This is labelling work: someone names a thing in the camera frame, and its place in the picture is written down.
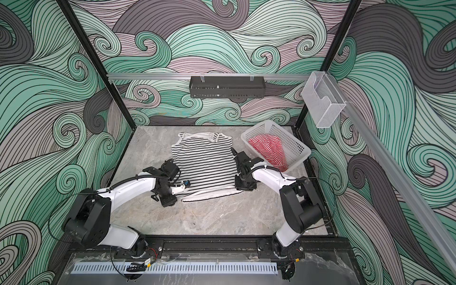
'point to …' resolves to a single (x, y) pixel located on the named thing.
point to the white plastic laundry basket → (295, 151)
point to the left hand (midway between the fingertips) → (170, 197)
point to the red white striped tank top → (271, 146)
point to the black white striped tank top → (208, 161)
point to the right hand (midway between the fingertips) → (239, 189)
